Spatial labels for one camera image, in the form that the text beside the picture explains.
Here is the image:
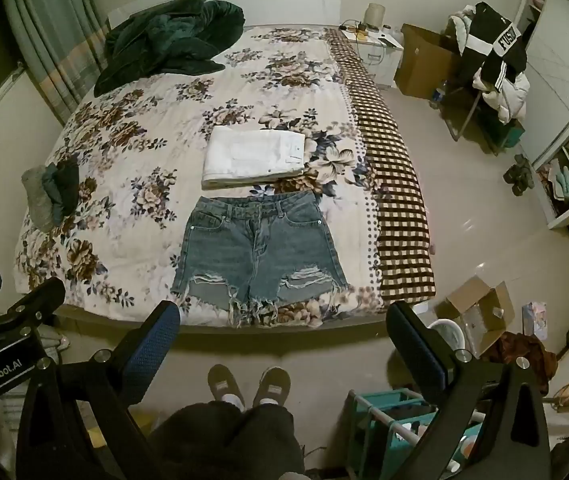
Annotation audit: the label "dark green quilt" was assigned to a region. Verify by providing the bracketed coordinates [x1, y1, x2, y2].
[93, 0, 246, 98]

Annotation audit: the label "black and white jacket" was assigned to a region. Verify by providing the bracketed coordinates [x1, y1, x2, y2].
[459, 2, 529, 95]

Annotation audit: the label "teal cloth in wardrobe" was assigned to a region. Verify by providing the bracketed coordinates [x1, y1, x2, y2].
[553, 159, 569, 200]

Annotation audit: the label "bed with white headboard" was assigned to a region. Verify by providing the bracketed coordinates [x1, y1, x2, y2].
[14, 0, 438, 332]

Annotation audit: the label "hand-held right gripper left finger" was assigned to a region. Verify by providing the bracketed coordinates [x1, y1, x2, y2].
[17, 300, 182, 480]

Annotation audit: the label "large brown cardboard box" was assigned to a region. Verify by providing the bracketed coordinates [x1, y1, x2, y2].
[393, 23, 466, 102]

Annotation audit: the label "cream paper roll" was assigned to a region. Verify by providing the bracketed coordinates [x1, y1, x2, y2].
[367, 2, 388, 29]

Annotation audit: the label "white puffer jacket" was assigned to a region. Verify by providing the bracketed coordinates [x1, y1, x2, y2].
[471, 66, 531, 125]

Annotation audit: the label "folded white pants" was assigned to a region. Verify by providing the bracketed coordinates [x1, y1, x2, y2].
[201, 125, 307, 191]

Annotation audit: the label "floral bed sheet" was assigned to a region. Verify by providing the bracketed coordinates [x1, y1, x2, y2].
[15, 26, 385, 322]

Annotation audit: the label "pair of dark slippers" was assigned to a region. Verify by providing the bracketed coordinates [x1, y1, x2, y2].
[503, 153, 536, 197]

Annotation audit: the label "green striped curtain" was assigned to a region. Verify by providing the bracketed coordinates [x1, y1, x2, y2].
[2, 0, 111, 127]

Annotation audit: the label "person's grey slipper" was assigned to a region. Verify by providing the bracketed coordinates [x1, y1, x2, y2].
[207, 364, 246, 412]
[252, 366, 292, 409]

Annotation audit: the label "white nightstand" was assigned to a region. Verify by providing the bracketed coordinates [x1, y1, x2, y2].
[341, 26, 405, 88]

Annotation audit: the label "brown crumpled cloth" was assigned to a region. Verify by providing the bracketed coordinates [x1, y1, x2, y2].
[481, 332, 559, 397]

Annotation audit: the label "white wardrobe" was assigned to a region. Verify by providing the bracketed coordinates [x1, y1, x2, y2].
[513, 0, 569, 233]

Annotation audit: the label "teal storage rack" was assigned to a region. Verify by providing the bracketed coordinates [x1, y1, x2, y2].
[346, 387, 486, 480]

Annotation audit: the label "small open cardboard box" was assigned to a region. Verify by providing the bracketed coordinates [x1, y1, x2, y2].
[432, 275, 516, 359]

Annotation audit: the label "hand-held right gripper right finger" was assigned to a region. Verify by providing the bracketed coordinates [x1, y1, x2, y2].
[386, 301, 553, 480]

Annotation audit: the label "person's dark trousers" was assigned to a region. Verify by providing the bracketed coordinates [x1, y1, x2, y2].
[148, 400, 309, 480]

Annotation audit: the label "blue denim shorts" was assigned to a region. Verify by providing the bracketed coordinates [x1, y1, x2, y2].
[170, 190, 353, 329]

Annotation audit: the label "white plastic basin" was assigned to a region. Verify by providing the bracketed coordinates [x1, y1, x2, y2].
[427, 317, 468, 352]

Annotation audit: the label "metal frame chair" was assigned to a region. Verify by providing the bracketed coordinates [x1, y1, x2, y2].
[439, 80, 526, 155]

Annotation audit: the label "brown checked blanket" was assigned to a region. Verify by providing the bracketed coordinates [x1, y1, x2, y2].
[325, 27, 437, 303]

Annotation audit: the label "pink printed box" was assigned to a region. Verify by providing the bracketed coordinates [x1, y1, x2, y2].
[521, 301, 548, 337]

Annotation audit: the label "grey and green clothes pile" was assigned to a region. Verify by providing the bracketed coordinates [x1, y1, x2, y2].
[21, 155, 81, 233]

